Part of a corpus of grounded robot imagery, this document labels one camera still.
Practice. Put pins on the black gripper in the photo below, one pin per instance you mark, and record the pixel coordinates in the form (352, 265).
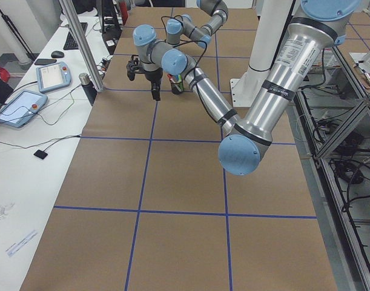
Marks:
(150, 75)

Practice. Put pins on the steel water bottle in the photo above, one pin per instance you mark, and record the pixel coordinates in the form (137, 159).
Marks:
(88, 87)

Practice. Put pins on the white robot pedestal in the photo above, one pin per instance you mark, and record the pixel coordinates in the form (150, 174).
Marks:
(274, 18)

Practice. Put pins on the black computer mouse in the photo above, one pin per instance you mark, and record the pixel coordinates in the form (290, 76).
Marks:
(57, 54)

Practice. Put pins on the teach pendant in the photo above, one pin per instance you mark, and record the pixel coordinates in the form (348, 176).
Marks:
(52, 77)
(22, 108)

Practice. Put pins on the aluminium frame post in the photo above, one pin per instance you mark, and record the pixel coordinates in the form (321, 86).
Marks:
(79, 36)

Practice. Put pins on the aluminium frame rack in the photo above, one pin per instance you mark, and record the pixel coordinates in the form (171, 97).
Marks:
(330, 121)

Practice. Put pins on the far teach pendant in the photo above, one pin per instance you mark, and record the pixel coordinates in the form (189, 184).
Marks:
(52, 77)

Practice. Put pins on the near teach pendant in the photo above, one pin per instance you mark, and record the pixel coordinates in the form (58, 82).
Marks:
(22, 108)

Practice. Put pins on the black phone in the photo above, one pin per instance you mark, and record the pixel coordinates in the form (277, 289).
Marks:
(41, 61)

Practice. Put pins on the black mesh pen cup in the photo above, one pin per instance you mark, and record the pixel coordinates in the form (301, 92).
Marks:
(176, 88)

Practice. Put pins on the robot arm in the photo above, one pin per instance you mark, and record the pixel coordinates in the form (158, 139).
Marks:
(316, 25)
(200, 21)

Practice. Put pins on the small black square device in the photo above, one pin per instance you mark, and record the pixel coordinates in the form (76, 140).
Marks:
(41, 154)

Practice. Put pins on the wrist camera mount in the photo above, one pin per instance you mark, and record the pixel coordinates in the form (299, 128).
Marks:
(134, 67)

